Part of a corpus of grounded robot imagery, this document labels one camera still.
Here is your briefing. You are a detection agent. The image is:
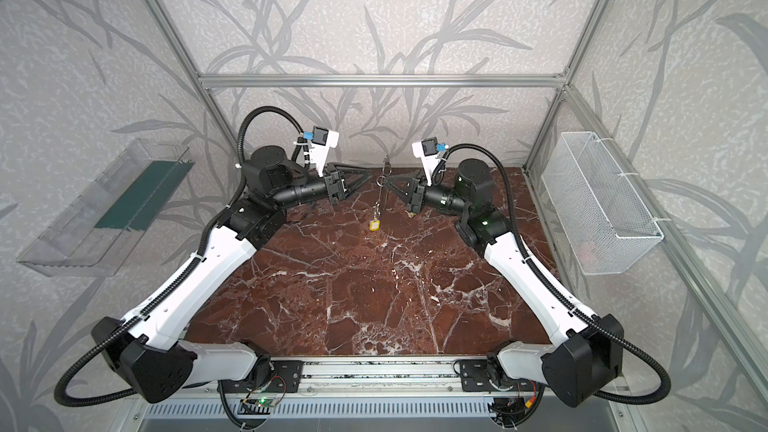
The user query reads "silver metal key holder plate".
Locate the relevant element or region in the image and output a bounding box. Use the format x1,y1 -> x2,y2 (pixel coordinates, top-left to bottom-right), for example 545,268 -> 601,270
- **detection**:
374,155 -> 392,220

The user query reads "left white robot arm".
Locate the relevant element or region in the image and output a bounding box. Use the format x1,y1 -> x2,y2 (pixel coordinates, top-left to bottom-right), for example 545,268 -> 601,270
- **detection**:
92,146 -> 371,403

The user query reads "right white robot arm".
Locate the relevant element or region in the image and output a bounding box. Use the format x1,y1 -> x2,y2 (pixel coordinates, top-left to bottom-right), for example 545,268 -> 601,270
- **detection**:
382,159 -> 623,407

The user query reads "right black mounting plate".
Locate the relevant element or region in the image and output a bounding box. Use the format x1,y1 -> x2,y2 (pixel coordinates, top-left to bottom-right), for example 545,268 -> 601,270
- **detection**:
453,359 -> 534,393

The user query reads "black mounting plate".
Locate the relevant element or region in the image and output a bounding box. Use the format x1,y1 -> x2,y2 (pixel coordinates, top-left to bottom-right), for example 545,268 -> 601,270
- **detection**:
223,360 -> 304,394
453,359 -> 534,393

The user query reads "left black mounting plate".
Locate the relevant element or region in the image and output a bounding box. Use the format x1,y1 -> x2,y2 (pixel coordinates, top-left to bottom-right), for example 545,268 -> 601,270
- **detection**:
223,360 -> 304,394

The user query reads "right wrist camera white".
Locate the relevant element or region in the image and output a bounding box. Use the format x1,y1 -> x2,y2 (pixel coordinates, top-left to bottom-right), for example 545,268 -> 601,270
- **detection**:
411,137 -> 450,186

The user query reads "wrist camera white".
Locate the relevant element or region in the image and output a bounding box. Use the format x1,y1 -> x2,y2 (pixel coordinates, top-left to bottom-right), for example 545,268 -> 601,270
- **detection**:
411,137 -> 450,186
295,126 -> 340,177

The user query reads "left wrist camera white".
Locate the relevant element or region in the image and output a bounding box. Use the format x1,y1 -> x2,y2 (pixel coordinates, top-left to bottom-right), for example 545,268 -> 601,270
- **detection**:
295,126 -> 340,177

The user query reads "white wire mesh basket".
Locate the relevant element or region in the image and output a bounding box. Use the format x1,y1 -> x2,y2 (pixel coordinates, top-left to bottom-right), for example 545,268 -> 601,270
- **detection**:
542,131 -> 664,276

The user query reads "right black corrugated cable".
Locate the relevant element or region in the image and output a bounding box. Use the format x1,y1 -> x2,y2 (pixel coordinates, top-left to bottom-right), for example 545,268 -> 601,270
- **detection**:
440,143 -> 672,406

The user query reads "black corrugated cable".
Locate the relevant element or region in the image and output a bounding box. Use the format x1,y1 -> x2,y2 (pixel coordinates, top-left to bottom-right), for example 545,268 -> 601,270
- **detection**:
440,143 -> 672,406
53,106 -> 306,407

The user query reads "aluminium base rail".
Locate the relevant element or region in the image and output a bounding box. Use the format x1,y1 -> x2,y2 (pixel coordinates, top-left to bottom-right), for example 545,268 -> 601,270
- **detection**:
125,355 -> 631,400

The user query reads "left circuit board with wires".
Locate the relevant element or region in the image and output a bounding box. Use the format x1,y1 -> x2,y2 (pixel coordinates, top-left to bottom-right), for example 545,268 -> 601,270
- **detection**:
217,381 -> 286,431

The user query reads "right connector with wires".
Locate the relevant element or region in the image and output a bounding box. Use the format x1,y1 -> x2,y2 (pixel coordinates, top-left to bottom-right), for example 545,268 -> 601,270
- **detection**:
488,382 -> 547,431

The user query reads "clear plastic wall tray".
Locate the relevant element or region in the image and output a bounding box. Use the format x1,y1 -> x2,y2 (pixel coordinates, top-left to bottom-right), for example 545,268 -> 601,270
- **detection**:
17,139 -> 195,277

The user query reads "left black corrugated cable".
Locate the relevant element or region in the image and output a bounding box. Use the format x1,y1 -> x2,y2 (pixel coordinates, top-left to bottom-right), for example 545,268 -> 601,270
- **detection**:
53,106 -> 306,407

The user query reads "aluminium cage frame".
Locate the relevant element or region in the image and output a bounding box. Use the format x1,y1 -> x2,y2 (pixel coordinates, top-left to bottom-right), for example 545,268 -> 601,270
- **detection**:
142,0 -> 767,396

